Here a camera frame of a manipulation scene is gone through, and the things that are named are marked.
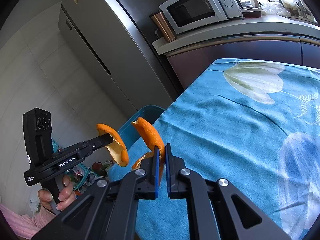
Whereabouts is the white microwave oven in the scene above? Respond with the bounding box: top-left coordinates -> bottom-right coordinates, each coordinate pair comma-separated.
159,0 -> 242,34

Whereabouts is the teal trash bin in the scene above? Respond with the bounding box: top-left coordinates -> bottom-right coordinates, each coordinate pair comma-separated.
118,105 -> 165,150

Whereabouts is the person's left hand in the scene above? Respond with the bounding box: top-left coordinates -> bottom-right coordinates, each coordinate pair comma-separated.
37,174 -> 76,212

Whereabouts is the silver refrigerator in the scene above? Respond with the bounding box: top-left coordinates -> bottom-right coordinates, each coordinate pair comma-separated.
59,0 -> 183,117

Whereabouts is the copper tumbler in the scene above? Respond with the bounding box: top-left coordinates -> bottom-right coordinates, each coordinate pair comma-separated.
149,11 -> 177,43

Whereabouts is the glass kettle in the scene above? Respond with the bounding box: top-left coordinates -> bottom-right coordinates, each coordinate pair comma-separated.
239,0 -> 262,18

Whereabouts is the pink sleeved left forearm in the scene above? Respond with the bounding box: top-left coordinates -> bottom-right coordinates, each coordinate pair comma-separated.
1,204 -> 56,239

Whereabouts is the kitchen counter with cabinets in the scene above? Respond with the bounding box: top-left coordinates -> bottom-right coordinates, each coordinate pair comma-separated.
152,15 -> 319,88

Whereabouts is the orange peel piece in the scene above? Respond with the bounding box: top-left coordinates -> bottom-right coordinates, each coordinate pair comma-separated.
96,124 -> 129,167
131,117 -> 165,184

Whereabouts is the blue floral tablecloth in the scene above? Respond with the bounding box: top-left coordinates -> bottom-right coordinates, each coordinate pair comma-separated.
154,59 -> 319,239

